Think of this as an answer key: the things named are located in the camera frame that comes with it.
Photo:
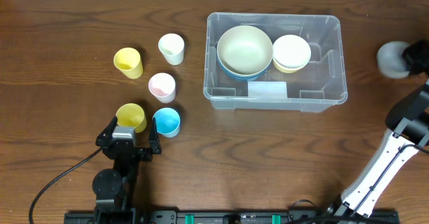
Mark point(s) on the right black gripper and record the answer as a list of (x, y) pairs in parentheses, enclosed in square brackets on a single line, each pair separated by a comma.
[(415, 58)]

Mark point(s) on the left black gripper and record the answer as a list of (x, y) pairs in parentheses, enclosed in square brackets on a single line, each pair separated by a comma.
[(127, 150)]

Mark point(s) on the grey small bowl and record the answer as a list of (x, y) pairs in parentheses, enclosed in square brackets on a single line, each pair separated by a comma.
[(390, 61)]

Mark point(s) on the dark blue bowl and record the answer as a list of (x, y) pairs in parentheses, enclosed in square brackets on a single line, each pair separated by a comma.
[(222, 67), (247, 78)]

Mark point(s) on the white small bowl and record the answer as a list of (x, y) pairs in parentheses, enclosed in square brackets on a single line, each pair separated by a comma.
[(291, 52)]

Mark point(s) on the yellow small bowl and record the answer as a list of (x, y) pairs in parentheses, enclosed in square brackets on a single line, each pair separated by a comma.
[(284, 69)]

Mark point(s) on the cream large bowl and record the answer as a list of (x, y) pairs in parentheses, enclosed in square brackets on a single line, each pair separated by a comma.
[(245, 51)]

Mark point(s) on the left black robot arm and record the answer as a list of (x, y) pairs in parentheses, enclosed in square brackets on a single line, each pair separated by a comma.
[(114, 186)]

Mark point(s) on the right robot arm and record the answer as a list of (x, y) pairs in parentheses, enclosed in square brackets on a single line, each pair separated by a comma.
[(406, 134)]

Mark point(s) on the clear plastic storage container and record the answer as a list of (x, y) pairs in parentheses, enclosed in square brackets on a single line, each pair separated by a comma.
[(316, 87)]

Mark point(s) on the yellow cup lower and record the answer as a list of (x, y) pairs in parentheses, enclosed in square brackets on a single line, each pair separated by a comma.
[(132, 115)]

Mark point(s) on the yellow cup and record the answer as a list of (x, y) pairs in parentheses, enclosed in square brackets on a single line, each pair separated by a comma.
[(128, 61), (132, 115)]

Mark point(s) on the light blue cup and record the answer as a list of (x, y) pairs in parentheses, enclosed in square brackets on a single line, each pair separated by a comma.
[(167, 122)]

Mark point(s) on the pink cup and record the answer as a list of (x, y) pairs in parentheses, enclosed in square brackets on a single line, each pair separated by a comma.
[(163, 87)]

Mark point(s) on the yellow cup upper left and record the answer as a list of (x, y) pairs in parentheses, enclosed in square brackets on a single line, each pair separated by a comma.
[(128, 61)]

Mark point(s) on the pale green cup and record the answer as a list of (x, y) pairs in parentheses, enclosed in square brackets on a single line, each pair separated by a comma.
[(172, 48)]

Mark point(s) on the white label sticker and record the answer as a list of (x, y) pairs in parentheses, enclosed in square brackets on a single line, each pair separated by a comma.
[(267, 90)]

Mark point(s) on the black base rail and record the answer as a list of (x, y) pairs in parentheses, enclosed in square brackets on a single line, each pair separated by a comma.
[(201, 217)]

